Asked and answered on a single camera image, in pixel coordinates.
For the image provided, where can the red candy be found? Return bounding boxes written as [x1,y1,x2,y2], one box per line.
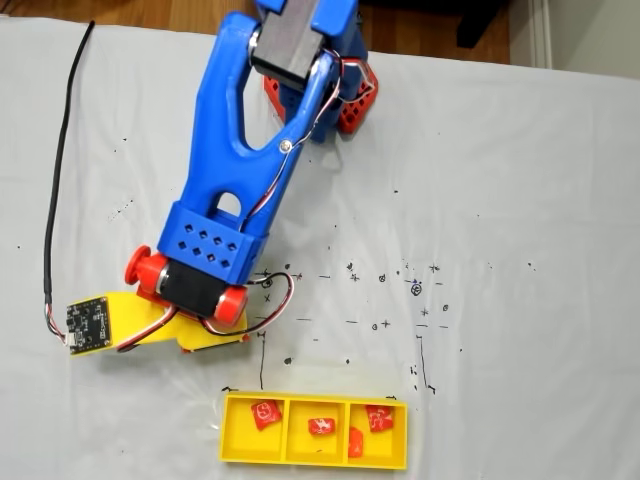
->
[250,399,282,431]
[306,415,337,436]
[364,404,395,432]

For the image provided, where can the yellow three-compartment box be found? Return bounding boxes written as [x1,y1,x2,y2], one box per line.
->
[218,391,409,471]

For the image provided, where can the white plastic table cover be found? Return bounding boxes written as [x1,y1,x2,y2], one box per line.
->
[0,14,640,480]

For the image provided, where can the camera board on yellow mount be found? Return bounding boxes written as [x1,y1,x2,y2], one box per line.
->
[66,295,114,360]

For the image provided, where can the red white black servo wire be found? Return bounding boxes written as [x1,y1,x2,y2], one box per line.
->
[117,272,296,354]
[239,54,381,226]

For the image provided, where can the black camera cable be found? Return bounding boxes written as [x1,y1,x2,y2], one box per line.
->
[43,19,96,346]

